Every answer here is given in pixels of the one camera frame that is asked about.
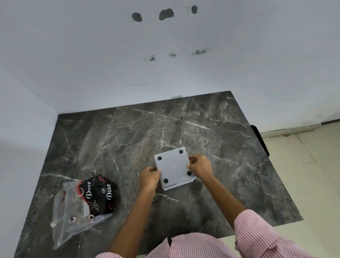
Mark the person's right hand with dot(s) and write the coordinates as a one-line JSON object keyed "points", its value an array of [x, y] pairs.
{"points": [[202, 167]]}

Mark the person's left hand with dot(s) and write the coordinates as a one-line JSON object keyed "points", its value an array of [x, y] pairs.
{"points": [[147, 180]]}

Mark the person's right thumb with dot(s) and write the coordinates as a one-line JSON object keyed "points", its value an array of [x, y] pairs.
{"points": [[191, 166]]}

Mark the person's left thumb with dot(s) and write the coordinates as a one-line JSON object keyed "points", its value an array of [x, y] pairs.
{"points": [[156, 173]]}

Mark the grey square plate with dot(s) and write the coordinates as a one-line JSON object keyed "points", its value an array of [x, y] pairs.
{"points": [[174, 167]]}

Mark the person's left forearm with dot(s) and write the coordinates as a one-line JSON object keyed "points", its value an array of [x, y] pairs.
{"points": [[134, 220]]}

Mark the person's right forearm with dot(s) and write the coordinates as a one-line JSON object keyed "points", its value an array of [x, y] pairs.
{"points": [[221, 200]]}

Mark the black printed pouch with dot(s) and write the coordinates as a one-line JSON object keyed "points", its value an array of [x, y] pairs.
{"points": [[102, 195]]}

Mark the black chair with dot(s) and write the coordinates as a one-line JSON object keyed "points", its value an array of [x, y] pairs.
{"points": [[261, 140]]}

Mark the red white striped shirt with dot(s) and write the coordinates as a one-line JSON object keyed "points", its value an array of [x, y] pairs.
{"points": [[255, 239]]}

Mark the clear plastic bag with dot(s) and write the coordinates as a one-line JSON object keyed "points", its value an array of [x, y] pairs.
{"points": [[69, 218]]}

